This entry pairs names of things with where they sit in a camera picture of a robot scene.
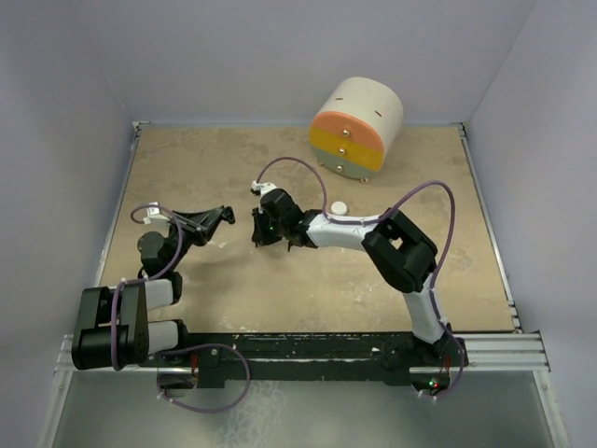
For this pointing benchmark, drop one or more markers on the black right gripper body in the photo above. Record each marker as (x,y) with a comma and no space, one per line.
(280,227)

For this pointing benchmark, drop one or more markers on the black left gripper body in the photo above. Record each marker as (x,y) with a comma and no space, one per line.
(179,239)

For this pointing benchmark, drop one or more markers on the white earbud charging case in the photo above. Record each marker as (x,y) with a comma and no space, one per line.
(339,208)

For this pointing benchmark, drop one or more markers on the black earbud charging case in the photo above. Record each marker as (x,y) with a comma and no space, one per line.
(228,215)

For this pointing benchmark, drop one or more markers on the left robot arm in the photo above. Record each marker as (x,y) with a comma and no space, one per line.
(112,328)

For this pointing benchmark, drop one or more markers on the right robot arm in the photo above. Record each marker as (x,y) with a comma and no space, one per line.
(401,252)

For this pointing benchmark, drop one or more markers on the round white drawer cabinet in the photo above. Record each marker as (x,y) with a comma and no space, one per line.
(353,131)

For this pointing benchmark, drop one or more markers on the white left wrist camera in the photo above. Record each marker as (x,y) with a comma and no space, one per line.
(153,214)

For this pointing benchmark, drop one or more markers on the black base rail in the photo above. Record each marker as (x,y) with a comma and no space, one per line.
(216,363)

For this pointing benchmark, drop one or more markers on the aluminium frame rail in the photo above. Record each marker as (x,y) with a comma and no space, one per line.
(395,351)

